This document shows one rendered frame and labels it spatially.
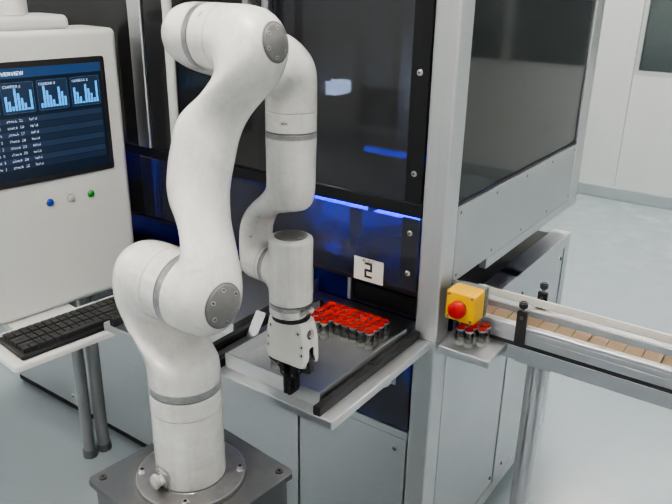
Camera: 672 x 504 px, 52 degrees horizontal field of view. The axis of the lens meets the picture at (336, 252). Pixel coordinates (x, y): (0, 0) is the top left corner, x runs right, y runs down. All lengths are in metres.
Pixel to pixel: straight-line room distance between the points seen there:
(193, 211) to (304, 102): 0.28
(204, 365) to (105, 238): 1.05
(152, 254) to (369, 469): 1.08
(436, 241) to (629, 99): 4.66
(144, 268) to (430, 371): 0.85
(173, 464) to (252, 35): 0.70
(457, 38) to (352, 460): 1.16
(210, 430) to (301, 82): 0.59
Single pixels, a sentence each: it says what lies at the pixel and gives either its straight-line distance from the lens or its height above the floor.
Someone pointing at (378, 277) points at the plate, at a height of 1.01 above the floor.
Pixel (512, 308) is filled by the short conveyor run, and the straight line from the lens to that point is 1.70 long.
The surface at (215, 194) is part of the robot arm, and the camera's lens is 1.06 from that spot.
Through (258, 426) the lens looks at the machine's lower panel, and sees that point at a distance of 2.20.
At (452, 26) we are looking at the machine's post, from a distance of 1.48.
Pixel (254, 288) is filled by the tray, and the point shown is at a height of 0.88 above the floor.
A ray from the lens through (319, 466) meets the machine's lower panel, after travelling 2.11.
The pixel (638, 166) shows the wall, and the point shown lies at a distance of 6.19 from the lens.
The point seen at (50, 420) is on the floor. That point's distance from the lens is 3.11.
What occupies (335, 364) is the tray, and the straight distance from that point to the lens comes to 1.57.
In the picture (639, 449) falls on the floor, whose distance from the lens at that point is 3.04.
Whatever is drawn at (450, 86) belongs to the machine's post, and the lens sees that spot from 1.49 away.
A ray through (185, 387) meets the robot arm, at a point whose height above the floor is 1.08.
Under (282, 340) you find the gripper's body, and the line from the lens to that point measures 1.36.
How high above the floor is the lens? 1.68
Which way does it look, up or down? 21 degrees down
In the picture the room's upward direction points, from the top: 1 degrees clockwise
